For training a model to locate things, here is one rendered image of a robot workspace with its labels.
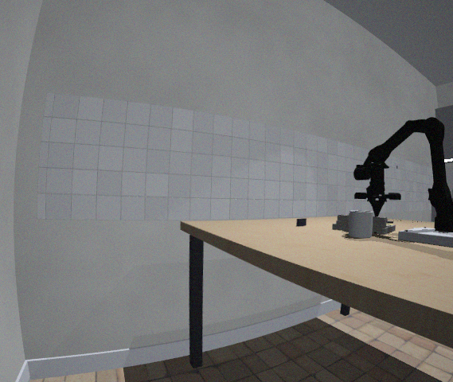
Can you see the dark grey mug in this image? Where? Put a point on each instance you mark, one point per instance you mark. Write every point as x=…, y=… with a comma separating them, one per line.
x=361, y=224

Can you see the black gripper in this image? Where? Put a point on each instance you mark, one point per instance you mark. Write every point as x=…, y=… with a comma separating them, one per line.
x=377, y=205

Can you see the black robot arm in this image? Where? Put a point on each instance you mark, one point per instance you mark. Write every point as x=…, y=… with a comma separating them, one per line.
x=439, y=195

